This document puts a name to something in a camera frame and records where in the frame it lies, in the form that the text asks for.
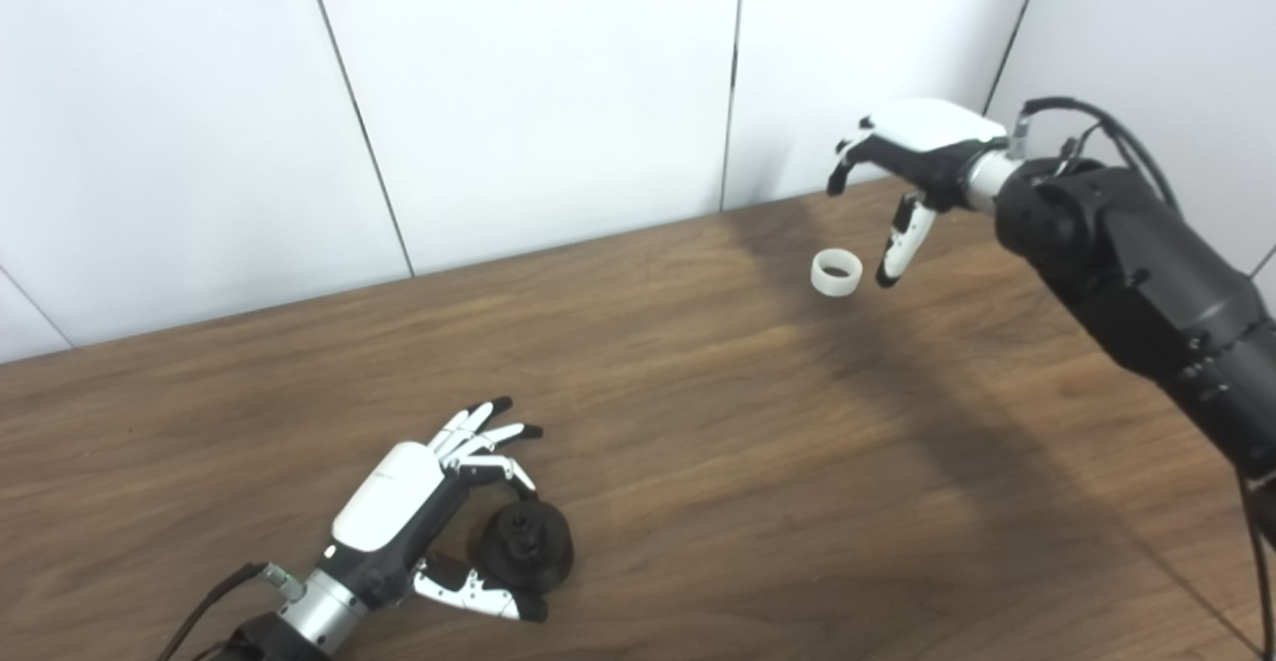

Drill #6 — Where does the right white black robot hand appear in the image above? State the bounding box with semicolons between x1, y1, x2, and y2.
826;99;1008;289

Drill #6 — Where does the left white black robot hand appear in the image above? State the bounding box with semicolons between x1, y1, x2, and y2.
317;397;549;624

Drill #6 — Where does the round black plastic part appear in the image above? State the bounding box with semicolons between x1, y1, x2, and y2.
467;501;575;592

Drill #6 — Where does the white plastic ring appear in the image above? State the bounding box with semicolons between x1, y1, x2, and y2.
810;249;864;298

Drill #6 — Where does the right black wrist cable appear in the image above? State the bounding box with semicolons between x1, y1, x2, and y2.
1009;96;1276;661

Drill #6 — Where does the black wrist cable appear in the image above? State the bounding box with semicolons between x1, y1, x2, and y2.
1009;96;1276;661
155;561;305;661

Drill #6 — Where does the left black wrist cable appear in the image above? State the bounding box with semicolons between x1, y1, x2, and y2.
155;561;305;661

